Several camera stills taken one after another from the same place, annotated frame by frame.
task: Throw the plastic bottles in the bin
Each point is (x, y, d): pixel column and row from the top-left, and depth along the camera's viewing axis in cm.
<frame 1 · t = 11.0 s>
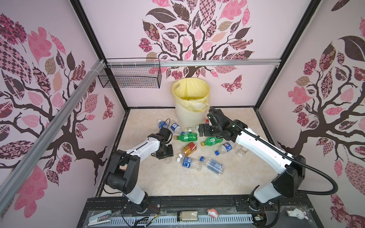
left hand: (169, 156, 89), fingers open
right hand: (205, 127, 79), fingers open
small blue label bottle: (161, 123, 103), point 7 cm above the table
blue label bottle blue cap: (175, 128, 103), point 6 cm above the table
clear bottle green white label: (191, 130, 105), point 2 cm above the table
left green soda bottle: (187, 137, 97), point 6 cm above the table
right green soda bottle: (211, 141, 95), point 6 cm above the table
red yellow label bottle: (189, 148, 91), point 6 cm above the table
pepsi label small bottle: (225, 148, 93), point 5 cm above the table
clear unlabelled bottle white cap: (168, 160, 89), point 3 cm above the table
blue label bottle white cap: (190, 163, 85), point 6 cm above the table
blue label bottle lower right: (213, 166, 85), point 5 cm above the table

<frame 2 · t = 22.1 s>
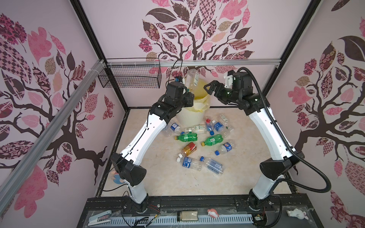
left hand: (190, 97, 73), fingers open
right hand: (209, 88, 68), fingers open
small clear green label bottle: (225, 119, 108), point 5 cm above the table
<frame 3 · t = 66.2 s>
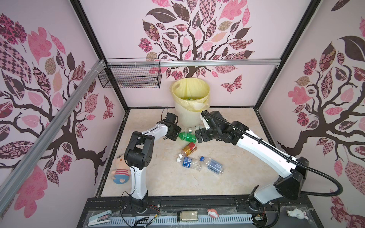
left hand: (180, 133, 100), fingers open
right hand: (202, 130, 76), fingers open
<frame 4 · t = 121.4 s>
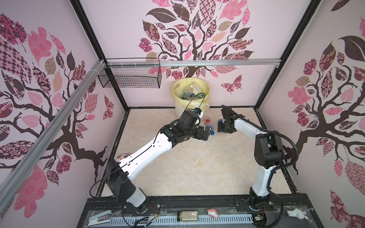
left hand: (203, 132, 74), fingers open
right hand: (222, 126, 98), fingers open
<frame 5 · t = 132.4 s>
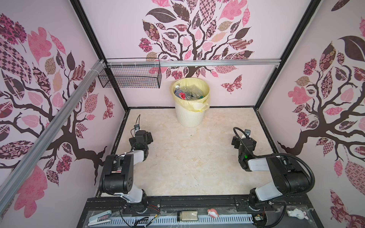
left hand: (141, 136, 95), fingers open
right hand: (244, 135, 92), fingers open
